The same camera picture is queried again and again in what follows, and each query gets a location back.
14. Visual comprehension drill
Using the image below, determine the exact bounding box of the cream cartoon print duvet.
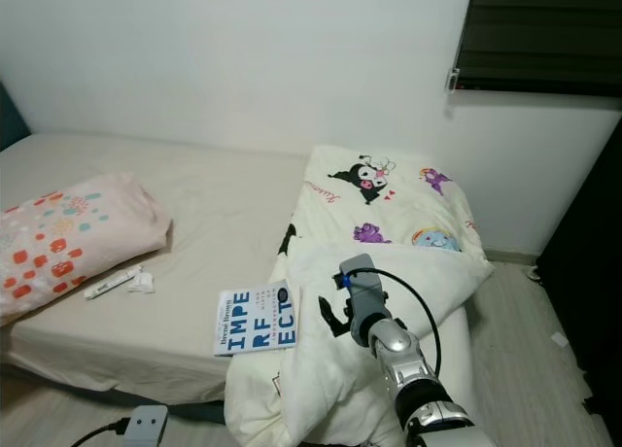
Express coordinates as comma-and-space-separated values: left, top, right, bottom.
225, 145, 495, 447

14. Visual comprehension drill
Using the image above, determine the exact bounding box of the white book with blue letters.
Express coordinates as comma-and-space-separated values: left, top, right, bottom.
215, 282, 299, 357

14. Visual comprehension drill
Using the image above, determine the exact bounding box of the white tissue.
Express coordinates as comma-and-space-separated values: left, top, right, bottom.
126, 269, 156, 293

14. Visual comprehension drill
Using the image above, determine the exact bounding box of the white and green tube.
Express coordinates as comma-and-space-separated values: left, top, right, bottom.
84, 265, 142, 300

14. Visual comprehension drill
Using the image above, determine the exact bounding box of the pink pillow with coloured dots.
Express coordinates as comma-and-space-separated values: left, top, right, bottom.
0, 172, 172, 322

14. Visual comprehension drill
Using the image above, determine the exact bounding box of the cream sheeted bed mattress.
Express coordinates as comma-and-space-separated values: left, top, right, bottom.
0, 131, 314, 406

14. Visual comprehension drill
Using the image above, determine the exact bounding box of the black wardrobe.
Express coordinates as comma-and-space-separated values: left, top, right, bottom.
535, 141, 622, 447

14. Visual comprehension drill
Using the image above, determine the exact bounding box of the black window blind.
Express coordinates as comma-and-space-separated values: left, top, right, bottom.
450, 0, 622, 93

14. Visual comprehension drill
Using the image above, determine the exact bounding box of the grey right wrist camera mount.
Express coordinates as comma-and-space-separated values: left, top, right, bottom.
338, 254, 390, 346

